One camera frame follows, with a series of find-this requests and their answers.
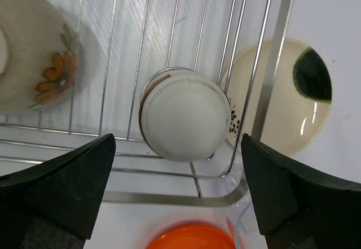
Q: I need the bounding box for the wire dish rack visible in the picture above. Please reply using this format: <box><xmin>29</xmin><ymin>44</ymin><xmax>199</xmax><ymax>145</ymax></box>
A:
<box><xmin>1</xmin><ymin>0</ymin><xmax>293</xmax><ymax>207</ymax></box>

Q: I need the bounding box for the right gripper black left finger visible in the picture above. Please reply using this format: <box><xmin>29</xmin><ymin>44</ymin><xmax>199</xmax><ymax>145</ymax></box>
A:
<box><xmin>1</xmin><ymin>134</ymin><xmax>116</xmax><ymax>248</ymax></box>

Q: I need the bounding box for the orange plastic plate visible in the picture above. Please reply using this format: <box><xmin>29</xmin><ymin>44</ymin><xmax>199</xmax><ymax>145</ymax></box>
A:
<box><xmin>146</xmin><ymin>222</ymin><xmax>236</xmax><ymax>249</ymax></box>

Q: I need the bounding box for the steel cup brown band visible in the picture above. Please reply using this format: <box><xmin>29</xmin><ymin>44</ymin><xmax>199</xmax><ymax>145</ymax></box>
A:
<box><xmin>138</xmin><ymin>67</ymin><xmax>231</xmax><ymax>162</ymax></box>

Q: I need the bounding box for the beige plate green spot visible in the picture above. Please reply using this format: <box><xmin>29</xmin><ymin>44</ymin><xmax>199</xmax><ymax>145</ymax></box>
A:
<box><xmin>221</xmin><ymin>37</ymin><xmax>332</xmax><ymax>156</ymax></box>

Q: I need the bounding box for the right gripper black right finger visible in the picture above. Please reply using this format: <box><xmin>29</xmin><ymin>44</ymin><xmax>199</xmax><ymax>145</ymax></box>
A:
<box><xmin>241</xmin><ymin>134</ymin><xmax>360</xmax><ymax>248</ymax></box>

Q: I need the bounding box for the beige floral ceramic bowl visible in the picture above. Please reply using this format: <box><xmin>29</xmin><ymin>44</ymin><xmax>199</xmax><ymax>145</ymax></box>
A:
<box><xmin>1</xmin><ymin>0</ymin><xmax>78</xmax><ymax>115</ymax></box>

